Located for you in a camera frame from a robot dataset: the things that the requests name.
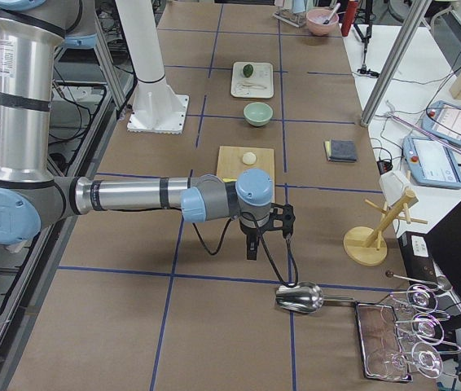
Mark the far teach pendant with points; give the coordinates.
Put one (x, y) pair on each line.
(443, 119)

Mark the white bear tray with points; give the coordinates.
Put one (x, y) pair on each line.
(252, 80)

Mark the green avocado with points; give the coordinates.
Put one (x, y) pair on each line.
(248, 70)

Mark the grey folded cloth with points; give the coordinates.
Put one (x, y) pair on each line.
(343, 150)

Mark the pink bowl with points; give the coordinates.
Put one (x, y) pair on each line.
(320, 23)

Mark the aluminium frame post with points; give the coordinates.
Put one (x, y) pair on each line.
(399, 48)

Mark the metal scoop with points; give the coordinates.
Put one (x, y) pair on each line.
(307, 298)

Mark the black glass rack tray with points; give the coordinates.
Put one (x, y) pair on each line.
(376, 331)

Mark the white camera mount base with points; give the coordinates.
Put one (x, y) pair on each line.
(155, 108)

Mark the wooden mug tree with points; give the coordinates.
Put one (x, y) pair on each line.
(366, 245)

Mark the yellow sponge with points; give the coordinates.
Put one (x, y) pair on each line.
(327, 147)

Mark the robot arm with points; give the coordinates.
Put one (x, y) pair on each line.
(31, 198)

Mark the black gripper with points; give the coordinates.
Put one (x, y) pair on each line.
(250, 235)

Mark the bamboo cutting board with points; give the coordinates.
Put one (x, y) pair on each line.
(230, 165)

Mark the mint green bowl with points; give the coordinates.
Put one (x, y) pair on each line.
(258, 114)

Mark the white steamed bun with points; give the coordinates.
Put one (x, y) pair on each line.
(249, 158)

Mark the wine glass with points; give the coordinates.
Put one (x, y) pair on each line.
(426, 360)

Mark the near teach pendant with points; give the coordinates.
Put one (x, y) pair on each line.
(431, 164)

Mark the teach pendant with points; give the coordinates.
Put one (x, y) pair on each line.
(443, 119)
(431, 164)

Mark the white plastic spoon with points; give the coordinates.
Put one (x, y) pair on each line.
(248, 85)

